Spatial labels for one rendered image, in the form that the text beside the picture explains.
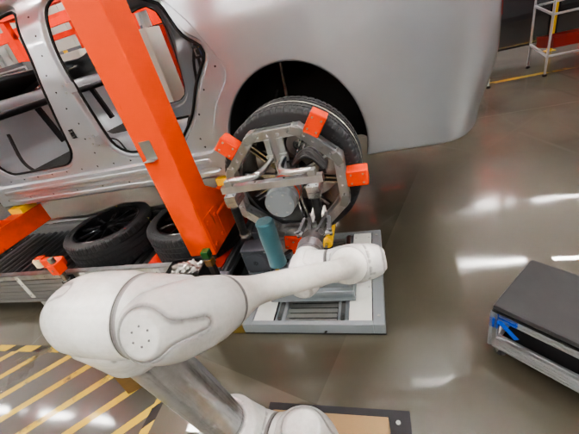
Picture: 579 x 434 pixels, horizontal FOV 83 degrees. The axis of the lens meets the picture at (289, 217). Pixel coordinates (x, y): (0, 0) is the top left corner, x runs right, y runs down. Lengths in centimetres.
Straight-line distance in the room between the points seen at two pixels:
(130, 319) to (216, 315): 11
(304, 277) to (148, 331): 39
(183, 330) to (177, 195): 126
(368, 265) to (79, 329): 66
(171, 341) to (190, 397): 33
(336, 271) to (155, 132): 106
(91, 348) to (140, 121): 116
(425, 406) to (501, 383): 34
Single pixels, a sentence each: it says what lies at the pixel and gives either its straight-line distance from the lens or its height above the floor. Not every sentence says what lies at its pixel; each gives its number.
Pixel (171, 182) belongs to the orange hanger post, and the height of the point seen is 97.
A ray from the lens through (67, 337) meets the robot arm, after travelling 60.
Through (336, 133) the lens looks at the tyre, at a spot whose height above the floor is 103.
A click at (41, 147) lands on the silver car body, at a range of 369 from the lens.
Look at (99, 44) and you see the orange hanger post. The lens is 159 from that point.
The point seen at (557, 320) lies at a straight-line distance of 158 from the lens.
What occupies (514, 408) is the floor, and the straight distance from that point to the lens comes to 173.
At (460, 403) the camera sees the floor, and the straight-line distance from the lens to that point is 170.
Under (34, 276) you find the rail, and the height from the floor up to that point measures 37.
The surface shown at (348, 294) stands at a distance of 187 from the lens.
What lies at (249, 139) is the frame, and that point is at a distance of 142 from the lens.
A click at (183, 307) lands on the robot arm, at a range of 46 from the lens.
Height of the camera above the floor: 148
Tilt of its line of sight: 30 degrees down
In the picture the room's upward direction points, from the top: 16 degrees counter-clockwise
